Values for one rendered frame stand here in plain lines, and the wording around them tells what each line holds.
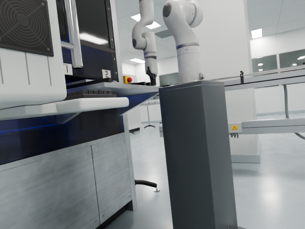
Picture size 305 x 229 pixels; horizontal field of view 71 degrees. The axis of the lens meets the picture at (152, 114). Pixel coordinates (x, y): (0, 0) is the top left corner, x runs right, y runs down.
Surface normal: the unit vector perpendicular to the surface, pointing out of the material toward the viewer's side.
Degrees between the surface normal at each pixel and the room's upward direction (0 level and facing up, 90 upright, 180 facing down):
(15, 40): 90
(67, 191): 90
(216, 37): 90
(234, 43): 90
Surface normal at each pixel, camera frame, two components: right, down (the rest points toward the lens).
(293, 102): -0.46, 0.08
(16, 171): 0.88, -0.07
